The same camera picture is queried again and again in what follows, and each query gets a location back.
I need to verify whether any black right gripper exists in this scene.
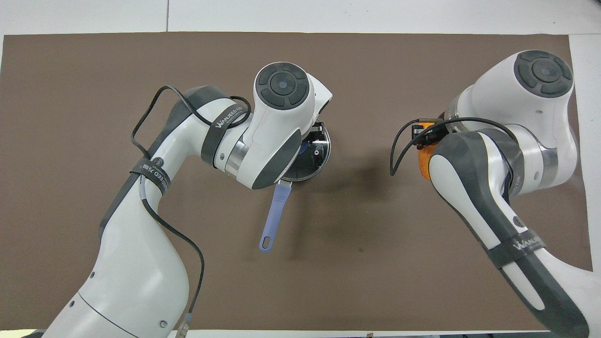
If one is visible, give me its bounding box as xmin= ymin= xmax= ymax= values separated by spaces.
xmin=411 ymin=117 xmax=454 ymax=151

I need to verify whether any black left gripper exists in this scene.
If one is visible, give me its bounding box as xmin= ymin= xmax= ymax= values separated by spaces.
xmin=304 ymin=120 xmax=329 ymax=147

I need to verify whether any glass lid with blue knob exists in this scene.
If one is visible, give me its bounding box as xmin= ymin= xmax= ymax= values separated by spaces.
xmin=282 ymin=124 xmax=331 ymax=182

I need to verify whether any orange corn cob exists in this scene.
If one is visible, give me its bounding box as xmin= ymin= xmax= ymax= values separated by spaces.
xmin=419 ymin=121 xmax=437 ymax=182

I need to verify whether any brown table mat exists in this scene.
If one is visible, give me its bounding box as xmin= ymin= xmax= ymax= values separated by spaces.
xmin=0 ymin=31 xmax=593 ymax=331

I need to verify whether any dark pot with purple handle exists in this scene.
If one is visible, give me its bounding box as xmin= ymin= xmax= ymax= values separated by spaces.
xmin=259 ymin=123 xmax=331 ymax=254

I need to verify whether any black velcro strap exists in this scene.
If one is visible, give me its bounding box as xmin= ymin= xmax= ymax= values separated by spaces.
xmin=130 ymin=157 xmax=170 ymax=196
xmin=200 ymin=105 xmax=242 ymax=166
xmin=486 ymin=232 xmax=548 ymax=269

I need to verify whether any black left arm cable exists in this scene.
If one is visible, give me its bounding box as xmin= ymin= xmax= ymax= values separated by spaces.
xmin=130 ymin=85 xmax=253 ymax=338

